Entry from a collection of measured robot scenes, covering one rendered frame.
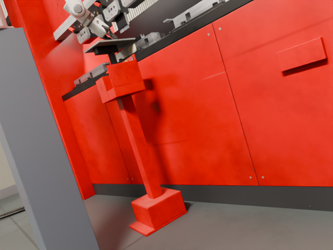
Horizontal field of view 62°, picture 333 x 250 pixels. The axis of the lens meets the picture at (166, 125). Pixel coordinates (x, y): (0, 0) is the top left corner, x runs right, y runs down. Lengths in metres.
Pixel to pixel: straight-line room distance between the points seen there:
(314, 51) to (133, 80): 0.77
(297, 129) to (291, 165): 0.15
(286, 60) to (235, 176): 0.57
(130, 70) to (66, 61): 1.28
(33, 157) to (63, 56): 1.57
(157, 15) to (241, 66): 1.31
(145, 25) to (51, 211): 1.75
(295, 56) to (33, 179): 1.02
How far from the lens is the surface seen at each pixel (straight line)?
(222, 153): 1.34
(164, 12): 2.31
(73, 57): 2.63
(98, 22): 1.79
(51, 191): 1.15
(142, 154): 1.41
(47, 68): 2.50
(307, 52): 1.06
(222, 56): 1.22
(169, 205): 1.43
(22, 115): 1.14
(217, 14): 1.23
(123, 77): 1.34
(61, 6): 2.46
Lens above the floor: 0.57
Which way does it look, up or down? 5 degrees down
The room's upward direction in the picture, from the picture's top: 17 degrees counter-clockwise
